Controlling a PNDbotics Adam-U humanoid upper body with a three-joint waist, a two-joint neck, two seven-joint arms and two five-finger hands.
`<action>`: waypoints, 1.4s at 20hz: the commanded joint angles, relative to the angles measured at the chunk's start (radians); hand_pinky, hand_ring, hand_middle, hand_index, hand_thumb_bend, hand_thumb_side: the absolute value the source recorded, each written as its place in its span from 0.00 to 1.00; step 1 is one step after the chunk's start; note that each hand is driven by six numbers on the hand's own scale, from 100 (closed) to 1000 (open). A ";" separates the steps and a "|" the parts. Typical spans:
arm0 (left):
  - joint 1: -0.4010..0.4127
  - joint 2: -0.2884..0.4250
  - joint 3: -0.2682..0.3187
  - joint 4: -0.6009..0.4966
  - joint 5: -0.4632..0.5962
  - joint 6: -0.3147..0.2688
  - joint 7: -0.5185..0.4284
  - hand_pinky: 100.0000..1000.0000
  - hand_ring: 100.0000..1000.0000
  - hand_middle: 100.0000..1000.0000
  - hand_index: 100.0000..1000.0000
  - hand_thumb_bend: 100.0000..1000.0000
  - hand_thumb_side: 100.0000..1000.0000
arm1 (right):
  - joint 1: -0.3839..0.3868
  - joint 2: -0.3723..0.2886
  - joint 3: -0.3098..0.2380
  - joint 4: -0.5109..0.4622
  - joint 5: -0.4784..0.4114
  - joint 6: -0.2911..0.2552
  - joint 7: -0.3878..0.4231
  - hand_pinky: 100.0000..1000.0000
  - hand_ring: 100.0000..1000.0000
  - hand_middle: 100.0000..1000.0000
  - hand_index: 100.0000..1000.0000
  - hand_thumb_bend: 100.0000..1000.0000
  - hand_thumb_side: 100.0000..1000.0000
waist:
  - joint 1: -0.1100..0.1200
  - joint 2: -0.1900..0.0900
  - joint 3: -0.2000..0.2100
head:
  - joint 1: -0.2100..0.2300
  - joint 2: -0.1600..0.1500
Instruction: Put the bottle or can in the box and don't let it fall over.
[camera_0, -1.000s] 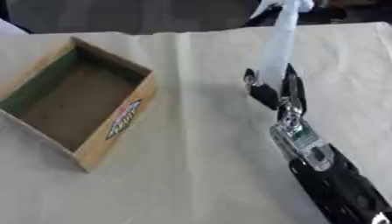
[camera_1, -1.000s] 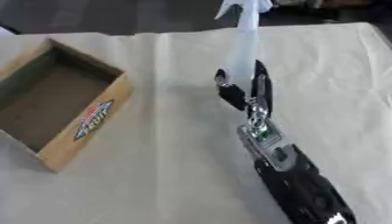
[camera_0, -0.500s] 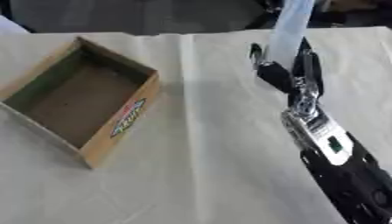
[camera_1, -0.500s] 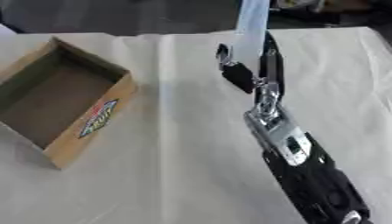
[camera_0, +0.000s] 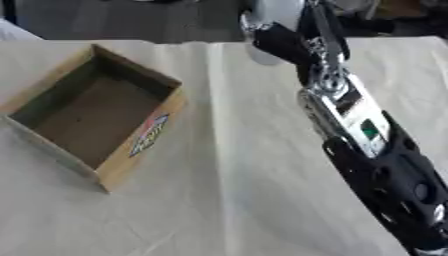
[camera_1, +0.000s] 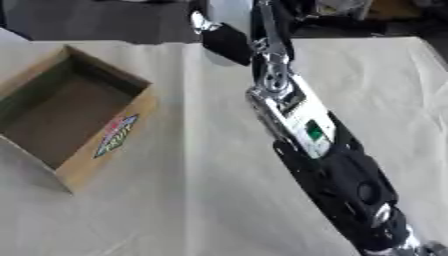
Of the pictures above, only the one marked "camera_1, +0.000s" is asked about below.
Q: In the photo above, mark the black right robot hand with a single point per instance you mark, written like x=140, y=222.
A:
x=227, y=43

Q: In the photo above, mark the silver and black right robot arm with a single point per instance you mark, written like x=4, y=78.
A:
x=326, y=156

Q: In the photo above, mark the tan cardboard box, printed label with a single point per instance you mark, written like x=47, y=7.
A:
x=70, y=116

